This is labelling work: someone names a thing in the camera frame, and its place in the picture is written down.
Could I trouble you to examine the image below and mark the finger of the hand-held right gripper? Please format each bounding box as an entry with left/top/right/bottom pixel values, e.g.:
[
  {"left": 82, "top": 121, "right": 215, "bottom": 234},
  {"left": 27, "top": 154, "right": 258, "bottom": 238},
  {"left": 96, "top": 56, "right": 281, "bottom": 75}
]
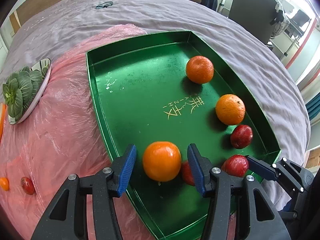
[{"left": 246, "top": 156, "right": 314, "bottom": 215}]

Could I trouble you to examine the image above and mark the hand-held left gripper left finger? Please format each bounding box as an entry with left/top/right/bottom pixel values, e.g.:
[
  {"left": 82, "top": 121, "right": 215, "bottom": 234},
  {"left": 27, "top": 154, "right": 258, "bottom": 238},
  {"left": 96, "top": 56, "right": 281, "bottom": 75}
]
[{"left": 30, "top": 144, "right": 137, "bottom": 240}]

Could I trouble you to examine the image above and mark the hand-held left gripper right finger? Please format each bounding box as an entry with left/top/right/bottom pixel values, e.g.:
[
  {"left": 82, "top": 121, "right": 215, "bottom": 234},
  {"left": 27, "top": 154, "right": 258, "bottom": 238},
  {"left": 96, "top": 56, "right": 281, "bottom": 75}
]
[{"left": 187, "top": 143, "right": 292, "bottom": 240}]

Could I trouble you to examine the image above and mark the red apple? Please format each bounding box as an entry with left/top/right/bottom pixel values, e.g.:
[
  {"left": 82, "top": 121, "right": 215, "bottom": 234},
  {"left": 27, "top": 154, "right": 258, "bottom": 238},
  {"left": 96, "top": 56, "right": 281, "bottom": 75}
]
[
  {"left": 230, "top": 124, "right": 253, "bottom": 149},
  {"left": 180, "top": 160, "right": 196, "bottom": 186},
  {"left": 221, "top": 154, "right": 250, "bottom": 178},
  {"left": 20, "top": 177, "right": 35, "bottom": 196}
]

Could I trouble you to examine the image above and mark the green tray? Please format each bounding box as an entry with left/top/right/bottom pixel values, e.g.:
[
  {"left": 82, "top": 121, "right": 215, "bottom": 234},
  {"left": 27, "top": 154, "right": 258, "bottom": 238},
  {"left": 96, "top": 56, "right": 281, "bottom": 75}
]
[{"left": 86, "top": 31, "right": 282, "bottom": 239}]

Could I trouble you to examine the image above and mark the pink plastic sheet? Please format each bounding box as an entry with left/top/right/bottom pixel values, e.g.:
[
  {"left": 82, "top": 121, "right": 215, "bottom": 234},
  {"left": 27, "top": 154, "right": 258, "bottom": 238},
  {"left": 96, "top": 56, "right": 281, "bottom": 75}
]
[{"left": 0, "top": 24, "right": 240, "bottom": 240}]

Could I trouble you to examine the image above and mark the teal curtain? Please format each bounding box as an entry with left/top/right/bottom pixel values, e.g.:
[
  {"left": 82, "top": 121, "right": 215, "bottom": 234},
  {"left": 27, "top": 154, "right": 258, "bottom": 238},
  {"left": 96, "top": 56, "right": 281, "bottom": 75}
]
[{"left": 306, "top": 92, "right": 320, "bottom": 122}]

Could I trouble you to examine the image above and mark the white enamel plate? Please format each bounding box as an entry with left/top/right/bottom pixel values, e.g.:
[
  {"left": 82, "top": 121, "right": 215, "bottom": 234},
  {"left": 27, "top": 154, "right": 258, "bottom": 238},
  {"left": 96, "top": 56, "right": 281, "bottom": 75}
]
[{"left": 8, "top": 58, "right": 52, "bottom": 125}]

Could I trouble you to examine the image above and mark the bok choy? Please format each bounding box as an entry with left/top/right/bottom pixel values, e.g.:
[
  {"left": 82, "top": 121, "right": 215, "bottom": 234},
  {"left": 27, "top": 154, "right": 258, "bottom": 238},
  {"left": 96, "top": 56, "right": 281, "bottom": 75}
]
[{"left": 2, "top": 66, "right": 49, "bottom": 121}]

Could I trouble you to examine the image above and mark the orange plate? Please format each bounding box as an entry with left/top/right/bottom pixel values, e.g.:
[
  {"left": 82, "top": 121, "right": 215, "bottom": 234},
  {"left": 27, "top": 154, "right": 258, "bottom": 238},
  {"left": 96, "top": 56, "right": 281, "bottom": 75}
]
[{"left": 0, "top": 102, "right": 7, "bottom": 140}]

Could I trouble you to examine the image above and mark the grey patterned garment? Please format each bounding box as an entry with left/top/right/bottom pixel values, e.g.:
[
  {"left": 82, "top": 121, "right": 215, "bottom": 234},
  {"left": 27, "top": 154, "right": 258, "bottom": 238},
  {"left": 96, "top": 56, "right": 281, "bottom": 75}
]
[{"left": 270, "top": 0, "right": 290, "bottom": 39}]

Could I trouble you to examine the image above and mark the grey office chair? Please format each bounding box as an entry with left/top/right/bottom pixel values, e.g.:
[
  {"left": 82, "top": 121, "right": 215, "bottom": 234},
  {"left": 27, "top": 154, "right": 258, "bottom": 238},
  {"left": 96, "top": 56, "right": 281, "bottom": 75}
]
[{"left": 229, "top": 0, "right": 285, "bottom": 47}]

